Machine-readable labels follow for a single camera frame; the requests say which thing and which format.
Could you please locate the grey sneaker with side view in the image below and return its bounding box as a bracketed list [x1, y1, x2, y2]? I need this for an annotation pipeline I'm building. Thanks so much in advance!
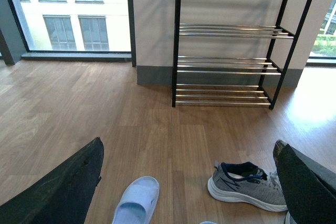
[207, 161, 288, 212]

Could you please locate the light blue slipper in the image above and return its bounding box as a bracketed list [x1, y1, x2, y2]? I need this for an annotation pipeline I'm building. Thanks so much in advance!
[199, 221, 216, 224]
[112, 176, 160, 223]

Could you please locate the black metal shoe rack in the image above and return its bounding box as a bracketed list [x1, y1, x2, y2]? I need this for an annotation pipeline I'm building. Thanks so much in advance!
[172, 0, 312, 109]

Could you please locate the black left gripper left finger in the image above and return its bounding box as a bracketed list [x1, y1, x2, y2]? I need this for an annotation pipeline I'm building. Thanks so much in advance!
[1, 137, 104, 223]

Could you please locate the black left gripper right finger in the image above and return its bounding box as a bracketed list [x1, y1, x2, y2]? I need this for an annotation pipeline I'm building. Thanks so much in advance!
[273, 140, 335, 223]

